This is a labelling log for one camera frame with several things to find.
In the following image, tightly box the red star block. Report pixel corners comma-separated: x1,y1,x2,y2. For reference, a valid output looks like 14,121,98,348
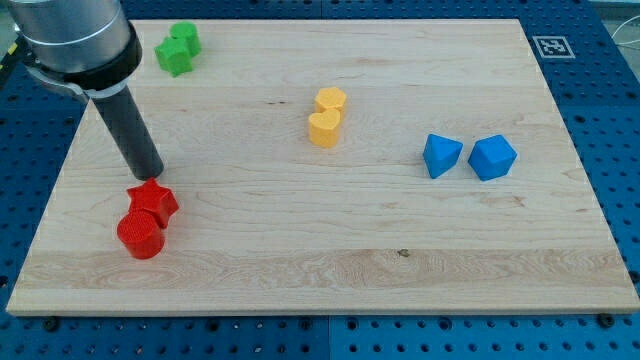
126,178,179,229

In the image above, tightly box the wooden board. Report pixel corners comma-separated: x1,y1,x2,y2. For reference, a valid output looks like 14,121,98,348
7,19,639,316

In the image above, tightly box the green cylinder block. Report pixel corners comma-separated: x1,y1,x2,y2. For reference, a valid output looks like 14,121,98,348
169,21,201,57

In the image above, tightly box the red cylinder block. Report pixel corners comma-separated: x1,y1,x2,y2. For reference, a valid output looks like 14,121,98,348
117,210,165,260

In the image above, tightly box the yellow hexagon block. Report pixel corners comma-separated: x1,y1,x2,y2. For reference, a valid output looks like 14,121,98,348
314,87,347,116

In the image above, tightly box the yellow heart block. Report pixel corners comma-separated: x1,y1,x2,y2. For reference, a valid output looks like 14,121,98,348
308,109,341,148

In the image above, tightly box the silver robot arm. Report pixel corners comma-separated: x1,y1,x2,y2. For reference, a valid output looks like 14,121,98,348
7,0,164,180

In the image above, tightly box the blue cube block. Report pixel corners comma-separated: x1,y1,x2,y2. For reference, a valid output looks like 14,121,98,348
468,135,517,181

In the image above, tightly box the white fiducial marker tag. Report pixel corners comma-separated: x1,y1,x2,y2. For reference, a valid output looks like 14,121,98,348
532,36,575,59

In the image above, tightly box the green star block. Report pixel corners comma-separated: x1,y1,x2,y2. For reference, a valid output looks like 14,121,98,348
154,37,193,77

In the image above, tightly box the white cable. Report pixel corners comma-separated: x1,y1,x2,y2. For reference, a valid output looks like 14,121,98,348
610,13,640,52

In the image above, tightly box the blue triangle block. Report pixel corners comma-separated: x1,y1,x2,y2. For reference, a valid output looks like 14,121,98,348
423,133,463,179

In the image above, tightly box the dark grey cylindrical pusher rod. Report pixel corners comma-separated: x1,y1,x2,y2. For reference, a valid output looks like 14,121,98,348
93,86,164,181

